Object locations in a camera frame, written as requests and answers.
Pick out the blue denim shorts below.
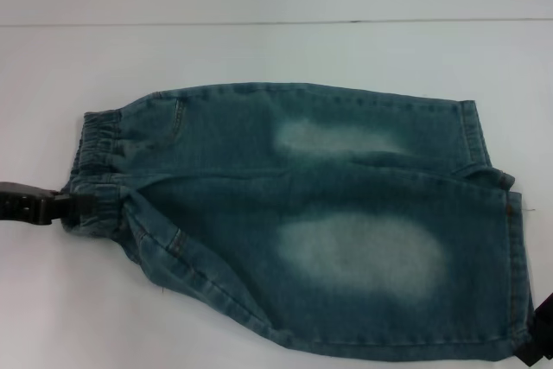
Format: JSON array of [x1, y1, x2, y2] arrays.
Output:
[[60, 81, 541, 349]]

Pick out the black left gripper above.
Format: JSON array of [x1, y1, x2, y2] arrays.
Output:
[[0, 181, 94, 228]]

